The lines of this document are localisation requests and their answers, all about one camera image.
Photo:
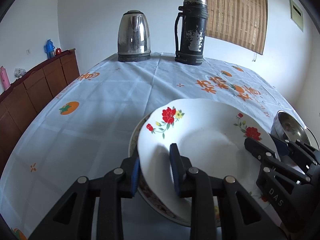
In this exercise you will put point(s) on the white bowl pink flowers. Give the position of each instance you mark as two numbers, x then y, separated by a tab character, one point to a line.
200	141

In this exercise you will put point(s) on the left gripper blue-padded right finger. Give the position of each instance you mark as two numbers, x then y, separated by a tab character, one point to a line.
219	202

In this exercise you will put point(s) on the green wall panel box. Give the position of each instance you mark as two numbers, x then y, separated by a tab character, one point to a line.
296	15

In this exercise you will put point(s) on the crumpled plastic bag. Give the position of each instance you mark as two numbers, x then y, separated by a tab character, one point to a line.
19	72

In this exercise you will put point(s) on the blue thermos jug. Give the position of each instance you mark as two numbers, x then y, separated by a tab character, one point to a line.
49	49

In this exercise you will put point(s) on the stainless steel electric kettle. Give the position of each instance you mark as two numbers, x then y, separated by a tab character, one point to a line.
133	37

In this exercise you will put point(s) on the white enamel bowl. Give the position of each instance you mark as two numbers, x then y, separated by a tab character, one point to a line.
311	138

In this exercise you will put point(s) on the pink thermos bottle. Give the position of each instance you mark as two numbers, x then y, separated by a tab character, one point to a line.
4	78

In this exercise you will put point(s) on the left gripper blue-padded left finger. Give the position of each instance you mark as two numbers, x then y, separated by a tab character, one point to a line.
72	215

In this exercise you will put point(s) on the brown wooden sideboard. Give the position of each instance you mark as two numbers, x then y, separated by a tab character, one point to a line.
27	97

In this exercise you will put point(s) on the white plate red flowers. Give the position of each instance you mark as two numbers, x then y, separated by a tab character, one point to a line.
236	160

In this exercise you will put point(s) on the black thermos flask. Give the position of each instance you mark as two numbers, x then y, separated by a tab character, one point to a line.
190	32

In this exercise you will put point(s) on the bamboo window blind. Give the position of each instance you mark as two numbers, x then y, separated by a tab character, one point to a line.
240	22

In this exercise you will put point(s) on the small red object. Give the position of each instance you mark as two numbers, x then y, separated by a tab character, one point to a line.
58	51

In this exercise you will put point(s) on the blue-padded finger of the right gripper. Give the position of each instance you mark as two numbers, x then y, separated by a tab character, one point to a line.
263	154
298	155

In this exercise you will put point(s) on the stainless steel bowl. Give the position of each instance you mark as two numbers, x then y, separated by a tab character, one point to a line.
286	127

